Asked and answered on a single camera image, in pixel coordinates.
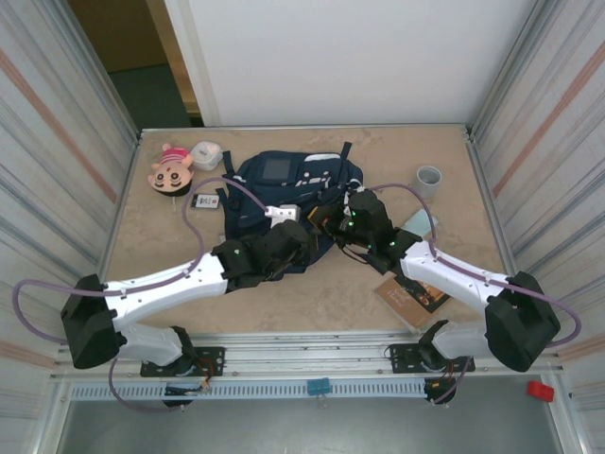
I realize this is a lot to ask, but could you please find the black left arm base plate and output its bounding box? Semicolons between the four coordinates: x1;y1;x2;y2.
140;346;226;378

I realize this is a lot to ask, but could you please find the navy blue backpack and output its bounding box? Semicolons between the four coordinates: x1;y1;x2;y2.
220;141;365;280

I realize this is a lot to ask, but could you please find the brown book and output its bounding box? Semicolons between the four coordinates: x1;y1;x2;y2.
375;273;450;330

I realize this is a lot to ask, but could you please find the aluminium mounting rail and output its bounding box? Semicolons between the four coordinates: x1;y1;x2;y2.
51;330;566;379

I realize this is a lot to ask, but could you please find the grey cup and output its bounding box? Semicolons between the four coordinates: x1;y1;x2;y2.
414;165;443;200

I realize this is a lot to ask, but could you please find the light teal notepad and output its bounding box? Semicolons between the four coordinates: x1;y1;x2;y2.
404;209;439;237

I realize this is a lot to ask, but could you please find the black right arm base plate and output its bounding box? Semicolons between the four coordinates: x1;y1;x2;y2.
386;343;475;375

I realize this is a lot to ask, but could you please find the plush doll with pink hat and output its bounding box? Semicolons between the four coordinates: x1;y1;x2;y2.
147;143;195;198

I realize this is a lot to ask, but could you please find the slotted grey cable tray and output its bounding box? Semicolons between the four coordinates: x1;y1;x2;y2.
70;381;426;399

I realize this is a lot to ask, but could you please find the small white plastic case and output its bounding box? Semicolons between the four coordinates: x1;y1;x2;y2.
190;140;223;172

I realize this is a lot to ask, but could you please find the red plastic block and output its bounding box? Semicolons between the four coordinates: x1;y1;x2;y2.
527;380;555;403

